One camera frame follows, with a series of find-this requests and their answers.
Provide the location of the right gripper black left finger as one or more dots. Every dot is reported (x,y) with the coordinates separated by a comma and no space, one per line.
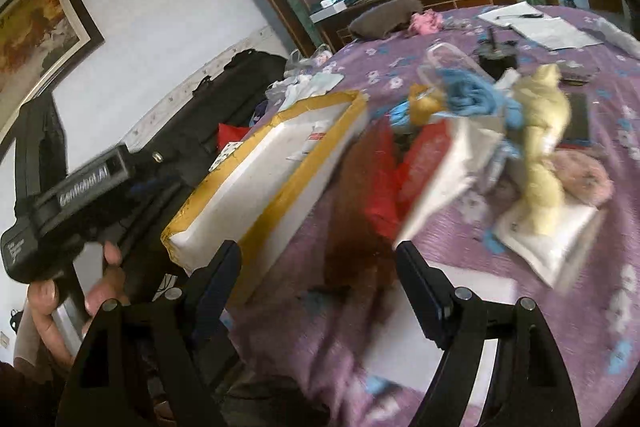
(108,385)

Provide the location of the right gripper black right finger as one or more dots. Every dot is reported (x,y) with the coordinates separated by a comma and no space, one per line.
(529,383)

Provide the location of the white printed pouch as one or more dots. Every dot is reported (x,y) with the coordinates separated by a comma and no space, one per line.
(558,258)

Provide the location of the pink fluffy plush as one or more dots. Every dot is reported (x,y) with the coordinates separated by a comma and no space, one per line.
(583,176)

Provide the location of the white red plastic bag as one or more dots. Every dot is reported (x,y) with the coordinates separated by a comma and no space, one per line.
(443,161)

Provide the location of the blue sponge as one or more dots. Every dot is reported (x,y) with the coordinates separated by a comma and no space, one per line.
(578,130)

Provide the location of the yellow plush towel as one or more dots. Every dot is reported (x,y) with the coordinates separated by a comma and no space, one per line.
(546,113)

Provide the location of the blue knitted cloth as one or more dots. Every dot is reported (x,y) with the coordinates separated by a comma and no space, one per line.
(467,95)

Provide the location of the yellow snack packet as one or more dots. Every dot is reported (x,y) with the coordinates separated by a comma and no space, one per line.
(424,101)

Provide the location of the person's left hand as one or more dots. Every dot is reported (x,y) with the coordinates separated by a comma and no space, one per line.
(44,299)

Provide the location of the black luggage bag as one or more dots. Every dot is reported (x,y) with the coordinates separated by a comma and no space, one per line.
(179,154)

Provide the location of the yellow edged white box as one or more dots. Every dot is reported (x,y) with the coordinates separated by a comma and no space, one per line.
(261,194)

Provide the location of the patterned small carton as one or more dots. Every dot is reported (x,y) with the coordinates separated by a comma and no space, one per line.
(226,152)

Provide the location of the orange red shopping bag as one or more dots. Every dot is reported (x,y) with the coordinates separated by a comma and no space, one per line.
(227,134)

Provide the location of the purple floral tablecloth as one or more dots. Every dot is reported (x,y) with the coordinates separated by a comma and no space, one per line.
(294,328)

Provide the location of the clear plastic bags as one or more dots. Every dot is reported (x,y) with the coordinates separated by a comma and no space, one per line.
(297,63)

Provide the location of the clear zip pouch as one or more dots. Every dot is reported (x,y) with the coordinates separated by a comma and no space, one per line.
(444,55)

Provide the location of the black electric motor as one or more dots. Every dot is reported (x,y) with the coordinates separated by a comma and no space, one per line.
(496,57)

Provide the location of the white paper sheets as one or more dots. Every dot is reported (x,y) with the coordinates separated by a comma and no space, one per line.
(553,33)

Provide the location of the white crumpled tissue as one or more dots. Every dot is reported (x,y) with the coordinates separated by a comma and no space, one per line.
(617,37)

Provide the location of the black pen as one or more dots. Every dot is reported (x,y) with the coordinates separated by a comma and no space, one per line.
(524,16)

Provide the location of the pink cloth scrunchie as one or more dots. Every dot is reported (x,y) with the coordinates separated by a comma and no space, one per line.
(426,23)

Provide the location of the grey brown cushion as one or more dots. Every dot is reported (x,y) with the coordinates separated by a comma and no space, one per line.
(379,21)

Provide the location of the framed wall painting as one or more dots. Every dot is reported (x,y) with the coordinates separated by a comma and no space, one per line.
(41,42)

